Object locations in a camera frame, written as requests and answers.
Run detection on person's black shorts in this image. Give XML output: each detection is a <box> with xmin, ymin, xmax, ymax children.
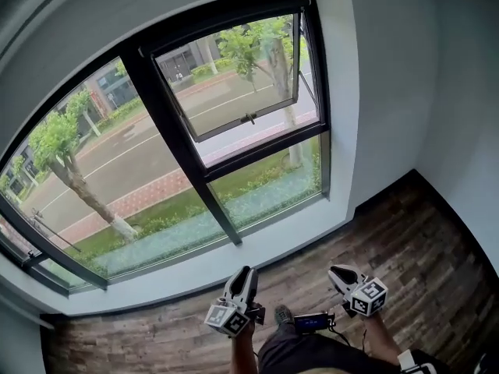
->
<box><xmin>257</xmin><ymin>323</ymin><xmax>397</xmax><ymax>374</ymax></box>

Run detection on upright tree with pale trunk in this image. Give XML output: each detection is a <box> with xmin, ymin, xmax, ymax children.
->
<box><xmin>216</xmin><ymin>15</ymin><xmax>311</xmax><ymax>171</ymax></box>

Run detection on leaning tree with whitewashed trunk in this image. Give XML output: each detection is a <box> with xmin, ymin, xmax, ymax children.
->
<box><xmin>27</xmin><ymin>87</ymin><xmax>140</xmax><ymax>245</ymax></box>

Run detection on black device with screen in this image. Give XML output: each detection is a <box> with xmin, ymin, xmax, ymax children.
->
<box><xmin>292</xmin><ymin>312</ymin><xmax>337</xmax><ymax>335</ymax></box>

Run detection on person's dark shoe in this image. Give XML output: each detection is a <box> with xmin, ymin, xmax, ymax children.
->
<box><xmin>274</xmin><ymin>304</ymin><xmax>296</xmax><ymax>326</ymax></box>

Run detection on black cable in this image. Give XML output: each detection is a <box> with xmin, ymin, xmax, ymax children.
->
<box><xmin>327</xmin><ymin>317</ymin><xmax>370</xmax><ymax>355</ymax></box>

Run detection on person's right forearm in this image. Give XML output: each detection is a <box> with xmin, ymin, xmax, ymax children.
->
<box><xmin>363</xmin><ymin>311</ymin><xmax>403</xmax><ymax>362</ymax></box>

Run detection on white and black strap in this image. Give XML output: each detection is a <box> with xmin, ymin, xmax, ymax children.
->
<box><xmin>397</xmin><ymin>348</ymin><xmax>450</xmax><ymax>374</ymax></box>

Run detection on person's left forearm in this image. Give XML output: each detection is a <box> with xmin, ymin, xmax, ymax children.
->
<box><xmin>231</xmin><ymin>319</ymin><xmax>261</xmax><ymax>374</ymax></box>

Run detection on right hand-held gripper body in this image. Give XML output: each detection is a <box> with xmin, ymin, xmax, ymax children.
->
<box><xmin>338</xmin><ymin>275</ymin><xmax>388</xmax><ymax>319</ymax></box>

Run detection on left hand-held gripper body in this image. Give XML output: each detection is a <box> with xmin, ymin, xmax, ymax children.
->
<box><xmin>204</xmin><ymin>282</ymin><xmax>267</xmax><ymax>339</ymax></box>

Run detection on black-framed window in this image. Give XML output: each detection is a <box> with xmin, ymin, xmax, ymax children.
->
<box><xmin>0</xmin><ymin>0</ymin><xmax>333</xmax><ymax>298</ymax></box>

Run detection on open black-framed glass sash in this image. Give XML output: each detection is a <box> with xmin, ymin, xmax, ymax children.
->
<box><xmin>150</xmin><ymin>12</ymin><xmax>310</xmax><ymax>144</ymax></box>

